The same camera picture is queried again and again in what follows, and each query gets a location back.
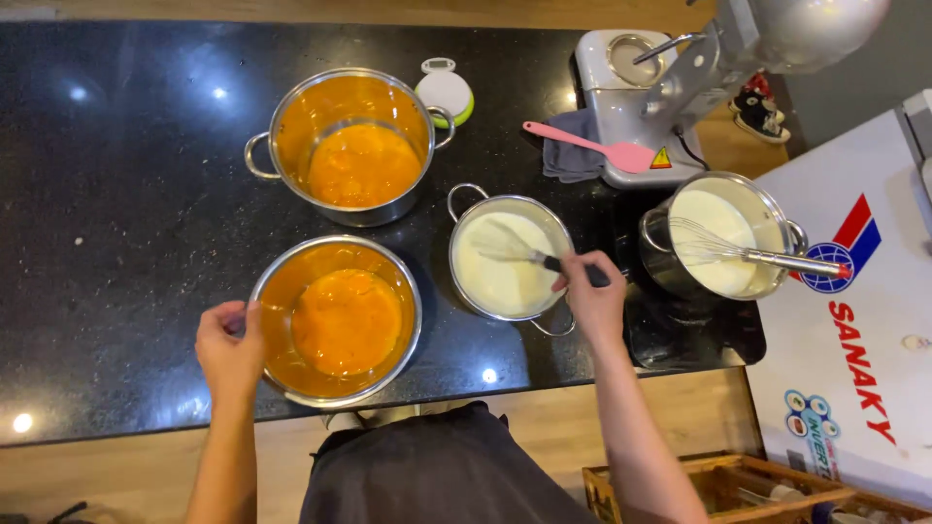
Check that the tall steel pot with milk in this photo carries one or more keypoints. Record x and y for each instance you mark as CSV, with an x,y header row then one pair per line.
x,y
717,236

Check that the small steel pot with milk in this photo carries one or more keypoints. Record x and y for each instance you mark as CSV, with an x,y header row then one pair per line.
x,y
506,262

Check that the person's black apron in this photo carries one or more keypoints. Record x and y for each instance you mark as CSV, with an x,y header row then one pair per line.
x,y
437,473

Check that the white and green kitchen scale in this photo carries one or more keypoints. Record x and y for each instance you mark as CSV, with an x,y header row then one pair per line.
x,y
445,91

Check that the person's right fingers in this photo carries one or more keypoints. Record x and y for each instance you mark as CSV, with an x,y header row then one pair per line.
x,y
579,271

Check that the pair of black sneakers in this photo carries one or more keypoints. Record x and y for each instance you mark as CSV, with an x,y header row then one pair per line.
x,y
761,109

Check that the grey cloth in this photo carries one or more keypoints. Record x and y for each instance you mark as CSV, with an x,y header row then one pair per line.
x,y
569,149

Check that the pink silicone spatula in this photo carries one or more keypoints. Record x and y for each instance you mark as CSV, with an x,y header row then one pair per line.
x,y
597,145

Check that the person's left hand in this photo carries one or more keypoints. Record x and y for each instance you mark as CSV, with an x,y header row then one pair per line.
x,y
227,353

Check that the silver stand mixer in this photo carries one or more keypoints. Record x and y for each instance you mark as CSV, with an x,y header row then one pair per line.
x,y
655,80

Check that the wooden crate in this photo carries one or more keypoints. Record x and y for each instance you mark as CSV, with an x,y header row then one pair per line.
x,y
721,487

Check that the steel whisk with red tip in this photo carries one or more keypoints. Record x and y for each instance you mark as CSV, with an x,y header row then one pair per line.
x,y
772,258

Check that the steel bowl with orange mixture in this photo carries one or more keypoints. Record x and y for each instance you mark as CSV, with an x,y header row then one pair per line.
x,y
338,320

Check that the steel pot with orange mixture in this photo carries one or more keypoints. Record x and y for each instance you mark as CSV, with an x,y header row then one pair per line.
x,y
353,145

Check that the person's right hand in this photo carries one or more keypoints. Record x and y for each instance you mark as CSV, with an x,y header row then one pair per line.
x,y
595,302

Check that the black induction cooktop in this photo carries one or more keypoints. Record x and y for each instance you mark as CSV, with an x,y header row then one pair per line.
x,y
692,327

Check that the white chest freezer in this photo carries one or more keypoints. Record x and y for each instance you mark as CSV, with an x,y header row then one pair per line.
x,y
852,313

